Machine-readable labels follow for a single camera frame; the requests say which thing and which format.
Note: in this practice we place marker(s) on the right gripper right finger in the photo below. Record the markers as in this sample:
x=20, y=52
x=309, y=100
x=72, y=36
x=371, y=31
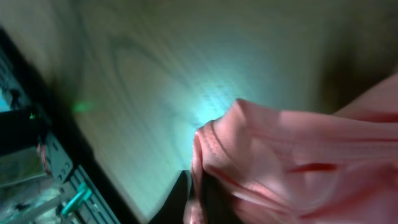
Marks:
x=216, y=202

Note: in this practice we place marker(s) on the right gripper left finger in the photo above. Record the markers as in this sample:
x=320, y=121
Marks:
x=173, y=209

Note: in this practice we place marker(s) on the pink t-shirt with brown print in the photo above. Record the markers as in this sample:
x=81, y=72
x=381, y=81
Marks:
x=281, y=166

